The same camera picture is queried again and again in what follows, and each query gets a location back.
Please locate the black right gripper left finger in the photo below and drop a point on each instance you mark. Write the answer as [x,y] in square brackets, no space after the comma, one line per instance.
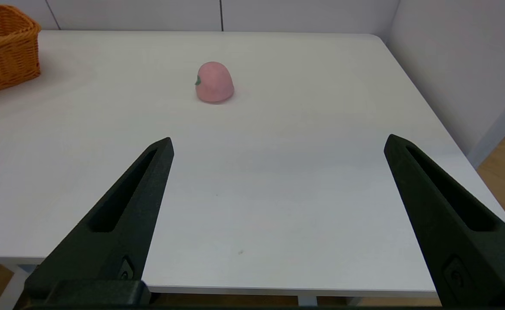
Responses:
[127,224]

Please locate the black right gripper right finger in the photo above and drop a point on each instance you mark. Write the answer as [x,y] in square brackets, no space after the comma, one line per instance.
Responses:
[450,241]

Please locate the pink toy peach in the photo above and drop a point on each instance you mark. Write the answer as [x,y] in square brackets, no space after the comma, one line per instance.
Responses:
[214,84]

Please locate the orange woven wicker basket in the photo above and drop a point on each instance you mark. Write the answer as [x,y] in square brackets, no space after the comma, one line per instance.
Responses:
[2,51]

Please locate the white table leg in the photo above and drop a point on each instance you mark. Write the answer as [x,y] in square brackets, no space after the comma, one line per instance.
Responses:
[13,284]
[307,300]

